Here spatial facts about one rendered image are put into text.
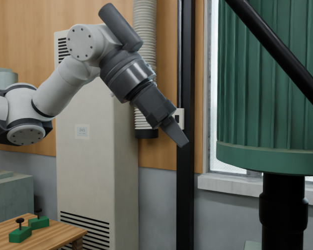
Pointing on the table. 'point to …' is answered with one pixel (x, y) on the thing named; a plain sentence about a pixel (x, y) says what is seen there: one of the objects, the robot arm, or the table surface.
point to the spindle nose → (283, 212)
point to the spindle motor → (269, 91)
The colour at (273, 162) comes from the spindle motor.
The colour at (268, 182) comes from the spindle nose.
